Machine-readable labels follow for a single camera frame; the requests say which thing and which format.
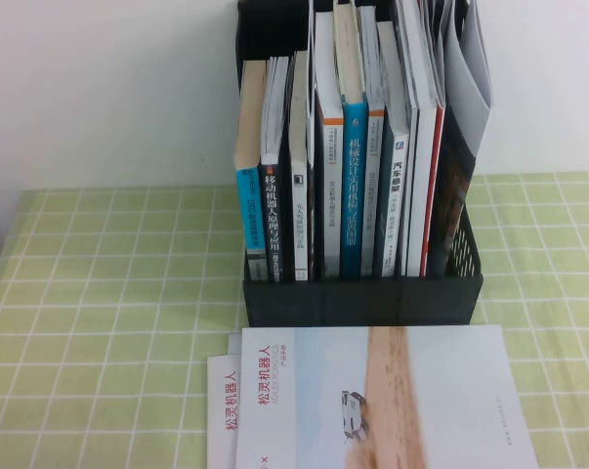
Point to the white spine orange-band book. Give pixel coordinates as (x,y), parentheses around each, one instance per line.
(332,220)

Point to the green checked tablecloth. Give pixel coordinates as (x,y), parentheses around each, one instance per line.
(103,293)

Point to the black mesh book holder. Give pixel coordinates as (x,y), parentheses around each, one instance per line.
(362,303)

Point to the white brochure red title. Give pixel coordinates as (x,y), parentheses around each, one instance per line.
(223,415)

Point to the thin dark-spined booklet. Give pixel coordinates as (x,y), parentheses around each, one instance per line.
(310,98)

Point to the thick white book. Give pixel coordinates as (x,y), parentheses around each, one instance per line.
(421,171)

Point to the white brochure corner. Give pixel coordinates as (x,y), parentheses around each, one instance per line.
(234,344)

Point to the black spine robot book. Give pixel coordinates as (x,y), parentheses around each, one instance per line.
(273,220)

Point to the red spine magazine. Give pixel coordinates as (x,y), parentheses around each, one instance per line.
(433,171)

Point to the white spine car suspension book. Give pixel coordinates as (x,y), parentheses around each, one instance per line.
(396,195)

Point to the blue spine mechanism book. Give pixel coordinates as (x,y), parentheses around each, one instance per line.
(353,195)

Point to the cyan spine book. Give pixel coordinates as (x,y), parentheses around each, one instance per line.
(250,210)

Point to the gray cover robot brochure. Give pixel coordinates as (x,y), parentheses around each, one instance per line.
(470,73)

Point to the desert cover robot brochure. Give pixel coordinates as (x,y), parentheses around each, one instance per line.
(421,391)

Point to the white spine slim book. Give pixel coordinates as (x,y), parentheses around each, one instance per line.
(300,220)

